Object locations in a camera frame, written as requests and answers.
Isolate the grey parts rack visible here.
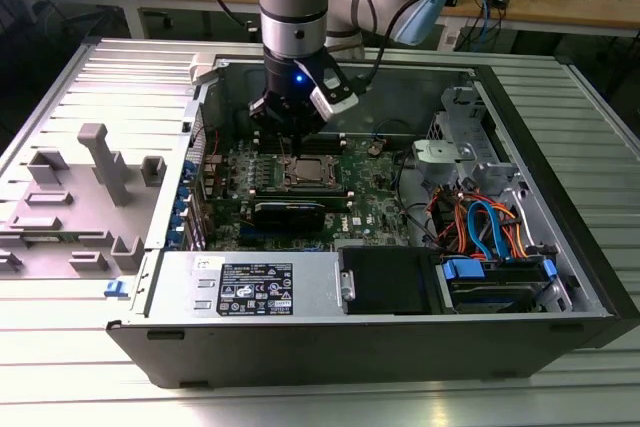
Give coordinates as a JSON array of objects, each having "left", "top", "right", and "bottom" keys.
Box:
[{"left": 0, "top": 121, "right": 169, "bottom": 278}]

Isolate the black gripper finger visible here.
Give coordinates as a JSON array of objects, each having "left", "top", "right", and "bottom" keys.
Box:
[
  {"left": 248, "top": 94, "right": 301, "bottom": 158},
  {"left": 298, "top": 118, "right": 330, "bottom": 158}
]

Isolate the grey case latch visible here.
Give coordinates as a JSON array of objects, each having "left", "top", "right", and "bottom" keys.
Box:
[{"left": 189, "top": 52, "right": 221, "bottom": 87}]

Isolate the thin dark wire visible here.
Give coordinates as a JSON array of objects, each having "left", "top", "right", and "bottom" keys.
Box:
[{"left": 374, "top": 118, "right": 419, "bottom": 148}]

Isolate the blue wire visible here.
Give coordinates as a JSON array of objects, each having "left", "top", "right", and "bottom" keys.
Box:
[{"left": 467, "top": 199, "right": 506, "bottom": 261}]

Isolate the silver metal drive cage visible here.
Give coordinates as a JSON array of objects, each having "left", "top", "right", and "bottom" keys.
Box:
[{"left": 412, "top": 84, "right": 524, "bottom": 198}]

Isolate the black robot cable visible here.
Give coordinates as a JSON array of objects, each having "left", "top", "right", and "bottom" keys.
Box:
[{"left": 349, "top": 0, "right": 481, "bottom": 96}]

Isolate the silver power supply with label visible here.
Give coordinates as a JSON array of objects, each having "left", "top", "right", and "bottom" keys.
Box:
[{"left": 130, "top": 249, "right": 347, "bottom": 319}]

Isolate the black graphics card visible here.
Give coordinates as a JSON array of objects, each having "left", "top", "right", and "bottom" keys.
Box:
[{"left": 249, "top": 200, "right": 327, "bottom": 234}]

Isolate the black cable bundle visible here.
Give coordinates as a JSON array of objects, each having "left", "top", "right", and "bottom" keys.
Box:
[{"left": 392, "top": 149, "right": 441, "bottom": 251}]

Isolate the blue network cable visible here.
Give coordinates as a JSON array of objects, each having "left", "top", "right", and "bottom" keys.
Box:
[{"left": 474, "top": 0, "right": 495, "bottom": 48}]

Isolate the hard disk in blue carrier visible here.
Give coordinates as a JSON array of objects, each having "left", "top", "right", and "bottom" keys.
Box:
[{"left": 435, "top": 255, "right": 560, "bottom": 316}]

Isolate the orange wire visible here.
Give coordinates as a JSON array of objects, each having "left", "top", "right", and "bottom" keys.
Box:
[
  {"left": 492, "top": 199, "right": 530, "bottom": 259},
  {"left": 430, "top": 186, "right": 474, "bottom": 254}
]

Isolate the metal socket cover frame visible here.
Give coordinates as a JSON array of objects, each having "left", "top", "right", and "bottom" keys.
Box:
[{"left": 283, "top": 154, "right": 340, "bottom": 192}]

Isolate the black and grey PC case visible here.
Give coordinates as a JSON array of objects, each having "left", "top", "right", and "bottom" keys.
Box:
[{"left": 104, "top": 54, "right": 640, "bottom": 391}]

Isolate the thin red wire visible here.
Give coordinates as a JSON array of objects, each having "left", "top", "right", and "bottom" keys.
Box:
[{"left": 192, "top": 125, "right": 222, "bottom": 156}]

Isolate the black drive bay cover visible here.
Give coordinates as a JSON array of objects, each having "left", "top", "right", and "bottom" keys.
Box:
[{"left": 337, "top": 245, "right": 444, "bottom": 317}]

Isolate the green motherboard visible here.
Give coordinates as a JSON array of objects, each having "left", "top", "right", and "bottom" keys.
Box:
[{"left": 199, "top": 134, "right": 431, "bottom": 253}]

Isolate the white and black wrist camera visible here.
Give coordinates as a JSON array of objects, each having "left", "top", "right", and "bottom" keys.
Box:
[{"left": 298, "top": 59, "right": 362, "bottom": 124}]

